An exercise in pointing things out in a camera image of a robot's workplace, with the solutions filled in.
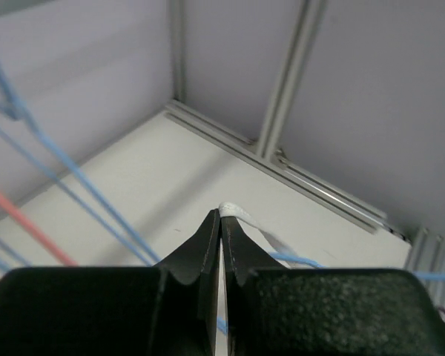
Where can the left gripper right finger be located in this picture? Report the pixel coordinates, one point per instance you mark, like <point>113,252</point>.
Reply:
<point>242,258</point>

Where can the white tank top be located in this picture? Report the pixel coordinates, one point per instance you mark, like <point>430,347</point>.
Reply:
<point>229,209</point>

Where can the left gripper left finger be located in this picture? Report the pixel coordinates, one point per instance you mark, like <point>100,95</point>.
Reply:
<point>186,319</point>

